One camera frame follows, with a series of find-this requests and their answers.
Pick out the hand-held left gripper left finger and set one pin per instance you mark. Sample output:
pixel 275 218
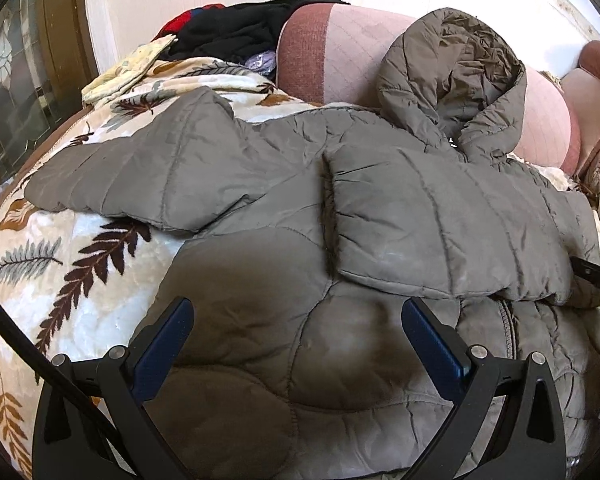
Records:
pixel 162 355

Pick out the grey quilted hooded jacket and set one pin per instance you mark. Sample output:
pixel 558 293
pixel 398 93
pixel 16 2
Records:
pixel 280 185

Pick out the black clothes pile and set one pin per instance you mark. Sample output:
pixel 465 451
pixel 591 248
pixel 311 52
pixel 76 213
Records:
pixel 240 27

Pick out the pink sofa backrest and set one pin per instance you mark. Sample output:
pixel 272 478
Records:
pixel 350 50

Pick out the wooden door with glass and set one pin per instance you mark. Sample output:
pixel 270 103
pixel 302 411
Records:
pixel 25 75

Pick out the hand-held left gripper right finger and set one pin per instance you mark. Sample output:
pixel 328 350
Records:
pixel 432 345

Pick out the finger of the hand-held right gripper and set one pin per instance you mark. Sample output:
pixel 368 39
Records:
pixel 597 277

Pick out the leaf print blanket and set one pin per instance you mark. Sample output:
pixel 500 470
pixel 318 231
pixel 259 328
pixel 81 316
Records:
pixel 80 260

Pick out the pink sofa armrest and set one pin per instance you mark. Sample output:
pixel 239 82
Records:
pixel 587 95

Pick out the small purple cloth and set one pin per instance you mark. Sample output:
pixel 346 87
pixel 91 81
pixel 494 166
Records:
pixel 260 62

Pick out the pale yellow floral cloth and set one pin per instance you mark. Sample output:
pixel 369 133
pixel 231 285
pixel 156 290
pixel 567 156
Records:
pixel 125 72

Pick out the red garment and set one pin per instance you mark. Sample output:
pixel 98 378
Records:
pixel 180 22

